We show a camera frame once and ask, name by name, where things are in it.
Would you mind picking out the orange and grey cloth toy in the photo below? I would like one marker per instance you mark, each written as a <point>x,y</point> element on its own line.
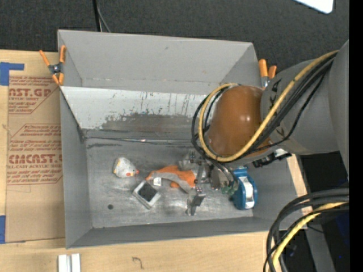
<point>177,174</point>

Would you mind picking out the black cylinder on white bracket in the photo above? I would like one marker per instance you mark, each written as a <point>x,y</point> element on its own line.
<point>262,161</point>

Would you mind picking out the grey metal bin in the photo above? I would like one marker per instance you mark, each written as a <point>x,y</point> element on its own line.
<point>119,67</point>

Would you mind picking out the white square frame, black centre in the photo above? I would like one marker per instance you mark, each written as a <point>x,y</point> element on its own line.
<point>147,193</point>

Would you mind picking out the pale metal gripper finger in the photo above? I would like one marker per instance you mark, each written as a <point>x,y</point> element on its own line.
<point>191,157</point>
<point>195,200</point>

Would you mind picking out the brown cardboard board, red print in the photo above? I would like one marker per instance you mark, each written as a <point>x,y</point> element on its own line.
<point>34,152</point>

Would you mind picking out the blue and white tape dispenser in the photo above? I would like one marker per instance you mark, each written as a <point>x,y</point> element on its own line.
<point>241,197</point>

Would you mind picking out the white toy chicken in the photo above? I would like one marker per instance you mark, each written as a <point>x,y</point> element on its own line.
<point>124,167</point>

